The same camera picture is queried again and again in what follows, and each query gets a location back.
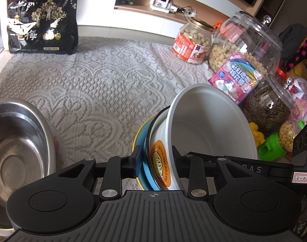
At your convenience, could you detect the green lid candy bottle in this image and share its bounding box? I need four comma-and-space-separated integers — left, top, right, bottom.
259, 122, 299, 162

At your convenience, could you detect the white lace tablecloth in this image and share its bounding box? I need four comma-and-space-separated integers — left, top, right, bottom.
0, 36, 260, 173

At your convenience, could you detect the blue enamel bowl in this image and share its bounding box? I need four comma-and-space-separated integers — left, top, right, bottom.
139, 106, 170, 191

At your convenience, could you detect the large clear peanut jar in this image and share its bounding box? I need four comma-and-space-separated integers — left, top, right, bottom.
208, 10, 284, 92

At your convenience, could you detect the peanut jar with red label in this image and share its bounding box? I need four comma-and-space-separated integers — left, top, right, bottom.
172, 16, 215, 65

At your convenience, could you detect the clear sunflower seed jar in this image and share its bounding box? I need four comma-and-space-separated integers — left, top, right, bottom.
243, 74, 295, 135

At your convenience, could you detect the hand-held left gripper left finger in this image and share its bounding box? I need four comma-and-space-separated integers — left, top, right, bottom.
58, 146, 142, 200

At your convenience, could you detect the yellow duck toy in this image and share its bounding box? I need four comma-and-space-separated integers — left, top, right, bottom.
249, 122, 265, 147

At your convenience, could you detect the white plastic bowl orange label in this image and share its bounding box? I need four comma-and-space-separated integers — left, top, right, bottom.
149, 84, 259, 191

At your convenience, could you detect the white wall cabinet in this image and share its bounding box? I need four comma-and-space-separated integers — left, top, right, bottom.
78, 0, 270, 37

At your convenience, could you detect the pink candy packet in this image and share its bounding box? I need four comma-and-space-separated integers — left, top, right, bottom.
208, 51, 264, 106

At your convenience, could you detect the black printed snack bag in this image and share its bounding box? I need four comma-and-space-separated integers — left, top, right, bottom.
7, 0, 79, 55

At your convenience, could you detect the stainless steel bowl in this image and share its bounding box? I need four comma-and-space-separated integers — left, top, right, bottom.
0, 98, 56, 234

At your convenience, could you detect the clear jar with colourful sweets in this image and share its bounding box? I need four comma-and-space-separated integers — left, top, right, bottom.
282, 77, 307, 137

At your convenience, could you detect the white power strip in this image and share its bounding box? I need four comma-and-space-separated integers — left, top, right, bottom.
180, 7, 198, 16

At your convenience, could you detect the black pink dotted garment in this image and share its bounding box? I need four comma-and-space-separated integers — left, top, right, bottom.
278, 24, 307, 74

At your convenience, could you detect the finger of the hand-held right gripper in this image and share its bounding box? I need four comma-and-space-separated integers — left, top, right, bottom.
187, 152, 228, 164

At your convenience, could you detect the blue plate with yellow rim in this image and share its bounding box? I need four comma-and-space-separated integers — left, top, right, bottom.
132, 116, 157, 190

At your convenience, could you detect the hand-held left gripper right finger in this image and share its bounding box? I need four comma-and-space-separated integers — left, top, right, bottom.
172, 145, 255, 199

